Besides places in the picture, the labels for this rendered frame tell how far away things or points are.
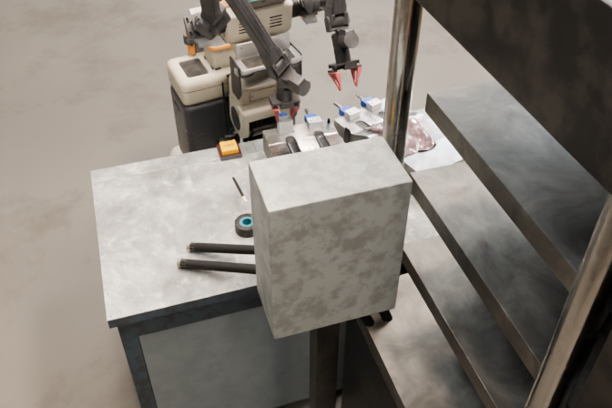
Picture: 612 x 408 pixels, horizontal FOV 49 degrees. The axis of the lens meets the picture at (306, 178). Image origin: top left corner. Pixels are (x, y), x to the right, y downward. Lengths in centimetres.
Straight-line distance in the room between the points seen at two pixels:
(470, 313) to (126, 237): 112
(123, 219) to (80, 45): 291
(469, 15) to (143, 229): 145
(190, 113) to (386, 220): 173
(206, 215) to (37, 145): 204
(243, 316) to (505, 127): 110
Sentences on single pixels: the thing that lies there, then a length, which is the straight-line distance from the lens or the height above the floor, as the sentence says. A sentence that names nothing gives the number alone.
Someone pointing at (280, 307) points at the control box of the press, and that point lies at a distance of 147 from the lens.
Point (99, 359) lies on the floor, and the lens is 295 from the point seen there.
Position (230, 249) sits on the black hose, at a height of 86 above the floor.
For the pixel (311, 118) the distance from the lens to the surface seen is 245.
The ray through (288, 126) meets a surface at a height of 92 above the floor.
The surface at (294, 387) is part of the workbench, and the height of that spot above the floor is 16.
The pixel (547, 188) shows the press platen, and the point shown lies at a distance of 128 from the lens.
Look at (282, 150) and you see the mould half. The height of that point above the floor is 89.
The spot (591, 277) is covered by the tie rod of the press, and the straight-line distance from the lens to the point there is 101.
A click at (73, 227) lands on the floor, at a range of 352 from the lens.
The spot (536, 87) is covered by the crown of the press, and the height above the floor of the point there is 185.
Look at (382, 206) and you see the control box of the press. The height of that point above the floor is 142.
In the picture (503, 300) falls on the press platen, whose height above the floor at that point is 129.
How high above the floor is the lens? 233
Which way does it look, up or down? 40 degrees down
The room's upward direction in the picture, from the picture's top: straight up
